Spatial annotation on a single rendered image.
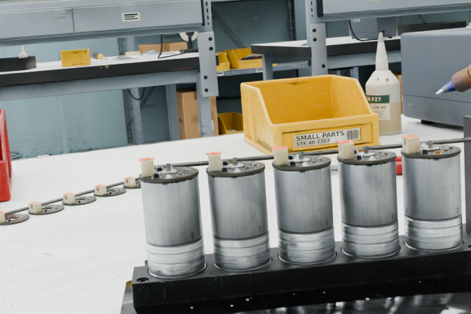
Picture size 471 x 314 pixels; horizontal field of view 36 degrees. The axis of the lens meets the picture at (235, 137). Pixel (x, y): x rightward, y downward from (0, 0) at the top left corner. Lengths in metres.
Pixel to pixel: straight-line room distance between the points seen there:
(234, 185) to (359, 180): 0.05
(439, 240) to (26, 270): 0.21
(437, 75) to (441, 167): 0.44
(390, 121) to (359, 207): 0.42
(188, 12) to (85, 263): 2.27
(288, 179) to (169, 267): 0.06
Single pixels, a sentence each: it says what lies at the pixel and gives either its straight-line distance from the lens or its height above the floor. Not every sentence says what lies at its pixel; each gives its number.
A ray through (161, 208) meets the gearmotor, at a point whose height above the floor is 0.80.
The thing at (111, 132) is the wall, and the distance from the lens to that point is 4.77.
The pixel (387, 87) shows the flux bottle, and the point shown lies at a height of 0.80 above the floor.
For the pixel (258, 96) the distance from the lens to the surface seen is 0.67.
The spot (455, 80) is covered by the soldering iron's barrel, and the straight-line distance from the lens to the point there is 0.30.
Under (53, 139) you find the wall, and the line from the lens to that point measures 4.74.
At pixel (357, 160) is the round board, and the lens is 0.31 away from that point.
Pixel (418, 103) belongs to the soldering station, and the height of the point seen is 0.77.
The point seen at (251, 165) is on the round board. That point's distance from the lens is 0.31.
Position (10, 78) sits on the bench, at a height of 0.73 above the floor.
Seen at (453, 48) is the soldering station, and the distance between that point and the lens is 0.72.
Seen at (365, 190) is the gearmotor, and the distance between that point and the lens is 0.31.
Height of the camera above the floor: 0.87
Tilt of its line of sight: 9 degrees down
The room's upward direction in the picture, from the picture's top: 4 degrees counter-clockwise
